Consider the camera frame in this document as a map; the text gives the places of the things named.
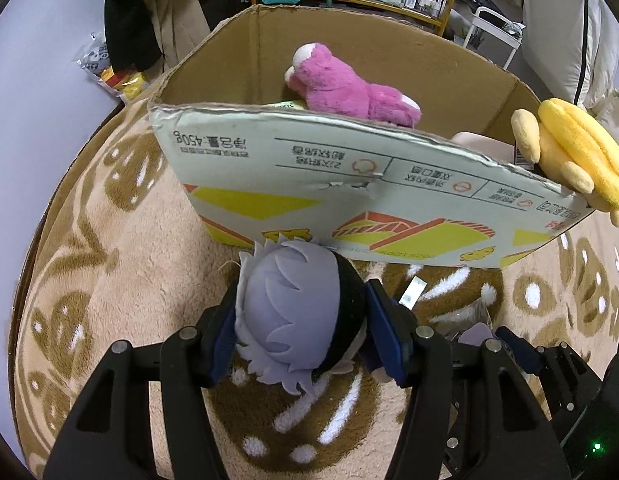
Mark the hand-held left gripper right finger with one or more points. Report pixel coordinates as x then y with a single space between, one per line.
387 335

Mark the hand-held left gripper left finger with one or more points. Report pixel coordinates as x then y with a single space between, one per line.
222 347

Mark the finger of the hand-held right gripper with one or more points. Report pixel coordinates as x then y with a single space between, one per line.
519 352

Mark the lavender-haired doll plush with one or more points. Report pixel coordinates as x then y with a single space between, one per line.
284 305

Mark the printed cardboard box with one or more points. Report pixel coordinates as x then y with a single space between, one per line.
289 175

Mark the yellow plush toy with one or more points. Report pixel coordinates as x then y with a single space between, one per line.
574 145

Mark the pink bear plush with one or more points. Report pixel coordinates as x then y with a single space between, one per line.
339 90

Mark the white paper tag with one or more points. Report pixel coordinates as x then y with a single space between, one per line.
413 294

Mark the beige patterned blanket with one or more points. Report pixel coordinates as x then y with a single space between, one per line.
114 285

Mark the pink pouch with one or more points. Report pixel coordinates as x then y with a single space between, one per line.
484 145

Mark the green packet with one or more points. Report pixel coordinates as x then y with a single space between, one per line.
289 105

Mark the plastic bag of toys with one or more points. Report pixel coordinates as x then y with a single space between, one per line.
114 72

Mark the cream folded mattress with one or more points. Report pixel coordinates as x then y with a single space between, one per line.
554 25

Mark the white metal cart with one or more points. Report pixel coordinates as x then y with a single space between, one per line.
494 14

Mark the beige coat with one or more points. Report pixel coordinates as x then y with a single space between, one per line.
179 10

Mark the black hanging garment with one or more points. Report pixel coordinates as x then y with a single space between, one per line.
129 15

